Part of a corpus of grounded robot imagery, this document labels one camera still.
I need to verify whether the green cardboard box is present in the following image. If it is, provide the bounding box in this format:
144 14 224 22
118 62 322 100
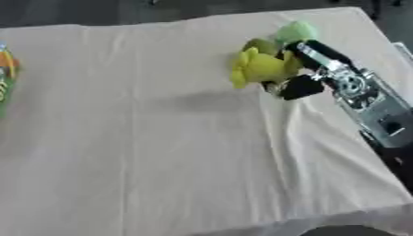
0 41 23 119

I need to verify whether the light green soft toy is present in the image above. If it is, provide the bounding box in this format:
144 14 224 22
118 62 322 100
274 20 320 44

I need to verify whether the yellow soft toy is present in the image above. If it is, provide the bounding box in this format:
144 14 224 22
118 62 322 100
229 38 307 90

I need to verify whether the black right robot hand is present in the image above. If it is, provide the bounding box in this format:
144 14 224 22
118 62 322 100
261 39 361 101

